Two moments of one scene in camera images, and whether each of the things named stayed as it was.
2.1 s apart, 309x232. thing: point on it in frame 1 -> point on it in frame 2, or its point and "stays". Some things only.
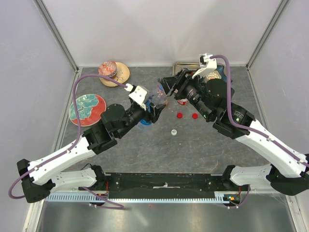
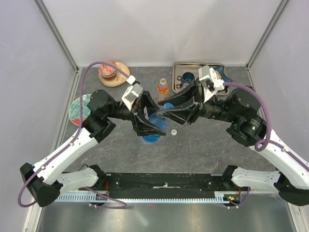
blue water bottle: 158,99 -> 161,122
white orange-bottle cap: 174,132 stays
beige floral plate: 123,74 stays
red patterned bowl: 109,68 stays
